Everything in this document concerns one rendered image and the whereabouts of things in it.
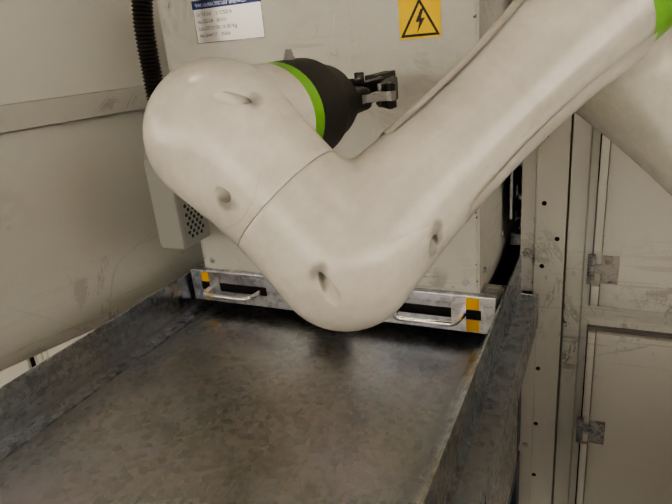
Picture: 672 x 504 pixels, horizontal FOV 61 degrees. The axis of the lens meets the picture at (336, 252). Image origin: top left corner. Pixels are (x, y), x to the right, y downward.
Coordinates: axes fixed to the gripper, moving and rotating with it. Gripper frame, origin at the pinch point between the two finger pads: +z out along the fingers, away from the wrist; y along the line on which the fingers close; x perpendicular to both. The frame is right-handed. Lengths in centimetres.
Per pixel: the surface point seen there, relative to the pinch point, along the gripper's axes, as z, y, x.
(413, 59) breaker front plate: 6.4, 2.3, 2.5
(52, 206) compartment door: -6, -58, -16
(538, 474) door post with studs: 25, 18, -77
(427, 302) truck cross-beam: 5.3, 3.4, -32.2
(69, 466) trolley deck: -35, -29, -38
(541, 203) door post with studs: 24.7, 17.1, -21.9
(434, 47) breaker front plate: 6.4, 5.2, 3.8
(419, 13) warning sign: 6.3, 3.4, 8.0
